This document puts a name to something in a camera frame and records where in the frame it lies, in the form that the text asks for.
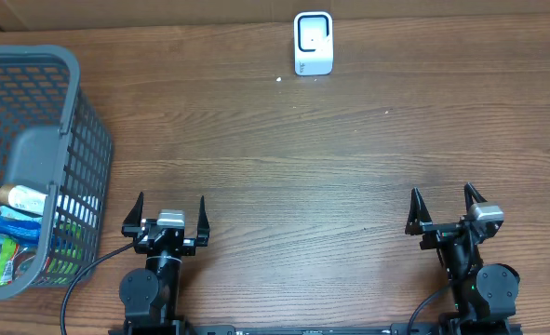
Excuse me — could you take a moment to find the green snack bag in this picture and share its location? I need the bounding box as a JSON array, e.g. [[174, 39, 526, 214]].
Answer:
[[0, 234, 36, 286]]

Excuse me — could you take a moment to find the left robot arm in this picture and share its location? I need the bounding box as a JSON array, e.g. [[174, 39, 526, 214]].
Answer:
[[119, 194, 210, 335]]

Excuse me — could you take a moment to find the white tube gold cap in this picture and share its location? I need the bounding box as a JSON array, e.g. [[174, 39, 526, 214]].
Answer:
[[0, 184, 47, 216]]

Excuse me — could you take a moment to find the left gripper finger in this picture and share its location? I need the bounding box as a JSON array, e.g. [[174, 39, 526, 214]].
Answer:
[[195, 195, 210, 246], [121, 192, 144, 236]]

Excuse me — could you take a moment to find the teal tissue pack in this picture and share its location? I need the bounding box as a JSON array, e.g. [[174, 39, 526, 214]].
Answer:
[[0, 206, 40, 223]]

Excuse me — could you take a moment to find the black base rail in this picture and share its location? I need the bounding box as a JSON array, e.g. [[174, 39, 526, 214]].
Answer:
[[107, 323, 523, 335]]

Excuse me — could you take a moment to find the blue snack bar wrapper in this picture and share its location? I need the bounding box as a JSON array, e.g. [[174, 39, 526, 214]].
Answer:
[[0, 216, 41, 245]]

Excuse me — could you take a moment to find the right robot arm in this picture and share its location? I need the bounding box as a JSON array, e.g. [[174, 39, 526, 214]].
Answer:
[[401, 183, 523, 335]]

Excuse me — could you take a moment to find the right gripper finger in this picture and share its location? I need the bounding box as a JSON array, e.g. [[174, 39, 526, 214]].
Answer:
[[405, 187, 433, 235], [463, 182, 486, 208]]

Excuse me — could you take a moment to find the grey plastic basket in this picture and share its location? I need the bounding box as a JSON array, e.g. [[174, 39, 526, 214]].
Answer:
[[0, 45, 114, 301]]

